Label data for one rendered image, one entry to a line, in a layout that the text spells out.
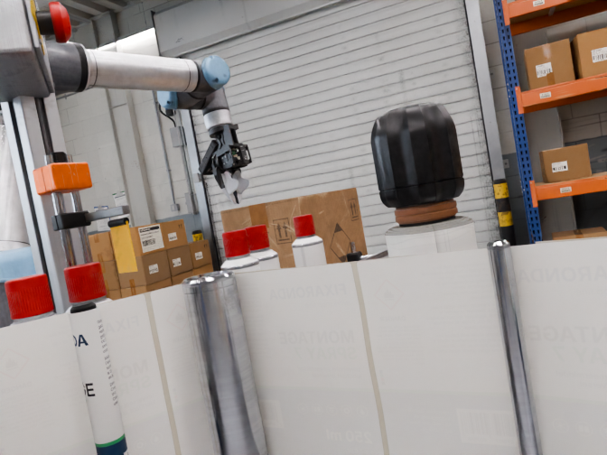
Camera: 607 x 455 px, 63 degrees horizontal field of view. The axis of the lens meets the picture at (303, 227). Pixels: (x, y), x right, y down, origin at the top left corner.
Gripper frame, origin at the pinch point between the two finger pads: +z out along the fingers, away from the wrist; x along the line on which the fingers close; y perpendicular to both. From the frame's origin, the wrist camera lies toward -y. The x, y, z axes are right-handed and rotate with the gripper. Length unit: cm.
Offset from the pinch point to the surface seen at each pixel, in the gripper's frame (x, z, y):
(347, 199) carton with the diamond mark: 14.1, 8.6, 27.0
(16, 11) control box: -74, -8, 58
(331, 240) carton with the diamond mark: 2.3, 18.3, 27.1
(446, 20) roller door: 348, -151, -44
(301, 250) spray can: -35, 20, 49
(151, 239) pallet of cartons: 149, -30, -271
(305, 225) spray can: -33, 16, 50
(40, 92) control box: -68, -6, 45
